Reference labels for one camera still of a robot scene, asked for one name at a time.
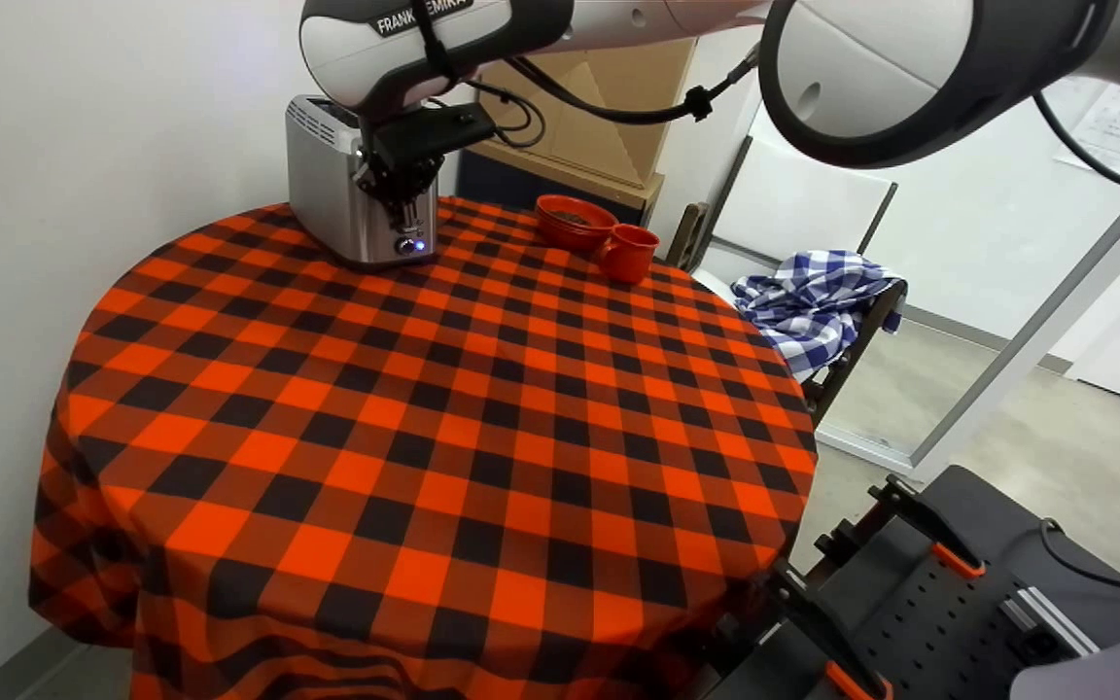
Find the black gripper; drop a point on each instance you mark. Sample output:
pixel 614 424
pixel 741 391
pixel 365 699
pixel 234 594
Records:
pixel 436 135

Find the silver two-slot toaster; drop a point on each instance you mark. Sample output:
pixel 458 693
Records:
pixel 330 182

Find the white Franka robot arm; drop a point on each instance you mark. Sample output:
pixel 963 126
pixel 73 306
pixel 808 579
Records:
pixel 884 65

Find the red bowl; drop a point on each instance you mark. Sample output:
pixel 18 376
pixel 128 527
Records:
pixel 569 225

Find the brown cardboard box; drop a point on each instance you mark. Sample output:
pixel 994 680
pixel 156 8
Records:
pixel 598 157

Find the red cup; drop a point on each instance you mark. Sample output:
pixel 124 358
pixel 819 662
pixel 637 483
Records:
pixel 628 253

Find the red black checkered tablecloth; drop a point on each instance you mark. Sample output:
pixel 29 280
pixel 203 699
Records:
pixel 429 452

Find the white leaning panel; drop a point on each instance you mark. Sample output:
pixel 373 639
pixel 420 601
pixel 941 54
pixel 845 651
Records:
pixel 797 207

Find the blue white checkered cloth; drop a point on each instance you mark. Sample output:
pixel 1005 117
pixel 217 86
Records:
pixel 808 302

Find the black side shelf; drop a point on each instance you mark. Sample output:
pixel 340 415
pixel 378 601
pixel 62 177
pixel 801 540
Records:
pixel 856 349

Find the grey aluminium pole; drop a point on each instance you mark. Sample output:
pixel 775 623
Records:
pixel 1051 314

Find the black perforated cart with orange clips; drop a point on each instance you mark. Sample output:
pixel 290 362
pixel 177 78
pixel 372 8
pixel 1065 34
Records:
pixel 923 607

